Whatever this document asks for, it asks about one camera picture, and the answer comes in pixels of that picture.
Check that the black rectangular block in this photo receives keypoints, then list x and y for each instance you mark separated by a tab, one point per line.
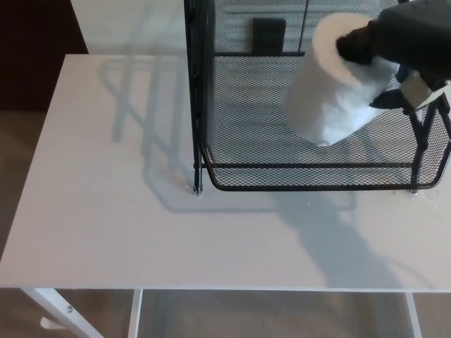
268	35

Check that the dark brown wooden cabinet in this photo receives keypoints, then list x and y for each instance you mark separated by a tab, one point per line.
33	56

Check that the white toilet paper roll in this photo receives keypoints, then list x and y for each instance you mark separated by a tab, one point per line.
317	98

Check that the black mesh file tray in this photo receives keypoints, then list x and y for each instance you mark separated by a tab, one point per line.
246	123

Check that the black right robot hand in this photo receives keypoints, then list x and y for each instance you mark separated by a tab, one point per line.
408	38

